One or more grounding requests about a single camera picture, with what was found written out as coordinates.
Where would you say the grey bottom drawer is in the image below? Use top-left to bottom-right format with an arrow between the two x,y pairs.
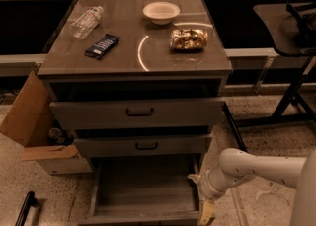
79,154 -> 201,226

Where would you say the grey drawer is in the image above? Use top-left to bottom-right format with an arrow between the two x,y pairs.
79,154 -> 201,226
50,98 -> 223,130
75,135 -> 211,158

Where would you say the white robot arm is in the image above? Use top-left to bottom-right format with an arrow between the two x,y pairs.
188,148 -> 316,226

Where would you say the grey middle drawer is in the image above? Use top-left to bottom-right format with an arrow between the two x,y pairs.
75,135 -> 211,158

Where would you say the grey top drawer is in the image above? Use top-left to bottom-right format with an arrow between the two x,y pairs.
50,98 -> 223,130

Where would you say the grey drawer cabinet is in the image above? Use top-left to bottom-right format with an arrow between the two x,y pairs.
36,0 -> 233,172

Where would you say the black metal leg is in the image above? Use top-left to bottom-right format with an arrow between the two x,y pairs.
223,103 -> 248,152

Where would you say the gold foil snack bag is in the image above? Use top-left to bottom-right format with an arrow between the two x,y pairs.
170,29 -> 208,51

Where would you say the black bar on floor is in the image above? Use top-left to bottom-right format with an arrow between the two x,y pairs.
15,191 -> 38,226

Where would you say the dark blue snack bar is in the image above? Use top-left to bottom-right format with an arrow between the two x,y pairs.
84,34 -> 120,59

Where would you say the open cardboard box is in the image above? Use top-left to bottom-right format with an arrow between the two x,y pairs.
0,72 -> 92,175

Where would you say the white paper bowl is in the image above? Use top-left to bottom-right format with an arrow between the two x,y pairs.
143,2 -> 180,25

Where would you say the black side table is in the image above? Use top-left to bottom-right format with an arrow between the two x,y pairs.
252,0 -> 316,129

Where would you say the clear plastic water bottle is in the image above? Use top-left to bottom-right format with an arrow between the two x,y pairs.
70,6 -> 103,39

